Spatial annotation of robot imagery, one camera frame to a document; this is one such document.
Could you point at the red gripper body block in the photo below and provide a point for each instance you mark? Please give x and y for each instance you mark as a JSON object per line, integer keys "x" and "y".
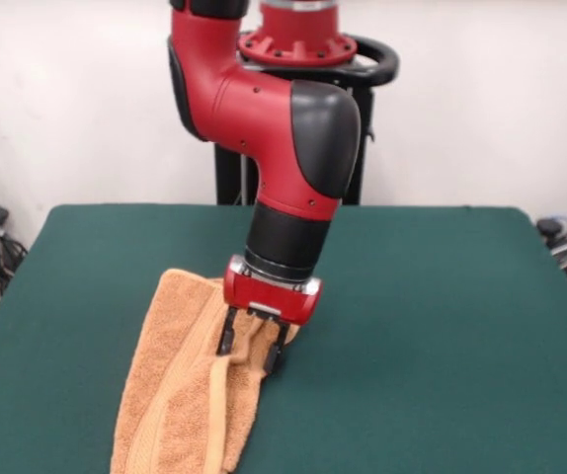
{"x": 273, "y": 301}

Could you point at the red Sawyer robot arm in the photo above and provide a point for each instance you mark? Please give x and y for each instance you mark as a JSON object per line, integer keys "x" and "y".
{"x": 264, "y": 123}

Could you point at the dark green table cloth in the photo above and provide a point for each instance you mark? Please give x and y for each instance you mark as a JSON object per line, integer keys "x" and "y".
{"x": 412, "y": 345}

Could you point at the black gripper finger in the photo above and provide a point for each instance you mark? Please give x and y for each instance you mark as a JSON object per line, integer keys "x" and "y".
{"x": 226, "y": 336}
{"x": 276, "y": 355}

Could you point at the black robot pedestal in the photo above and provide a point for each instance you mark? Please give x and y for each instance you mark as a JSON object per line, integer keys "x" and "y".
{"x": 366, "y": 89}

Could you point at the orange terry towel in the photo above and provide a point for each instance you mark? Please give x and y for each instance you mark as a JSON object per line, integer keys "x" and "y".
{"x": 180, "y": 395}

